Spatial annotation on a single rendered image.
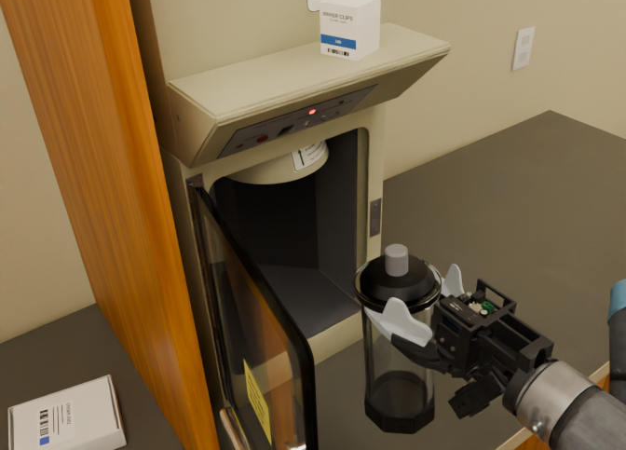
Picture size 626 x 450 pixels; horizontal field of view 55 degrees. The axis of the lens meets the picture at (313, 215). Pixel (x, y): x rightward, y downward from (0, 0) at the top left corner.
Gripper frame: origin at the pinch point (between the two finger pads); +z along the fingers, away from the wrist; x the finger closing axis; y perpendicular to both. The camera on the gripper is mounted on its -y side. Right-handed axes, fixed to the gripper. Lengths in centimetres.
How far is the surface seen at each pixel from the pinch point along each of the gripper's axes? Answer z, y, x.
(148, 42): 22.1, 30.9, 18.0
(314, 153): 22.1, 10.1, -2.9
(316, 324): 21.3, -22.1, -1.2
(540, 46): 63, -9, -112
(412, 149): 63, -26, -62
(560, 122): 52, -30, -112
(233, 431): -2.4, -3.0, 25.6
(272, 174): 22.2, 9.2, 4.2
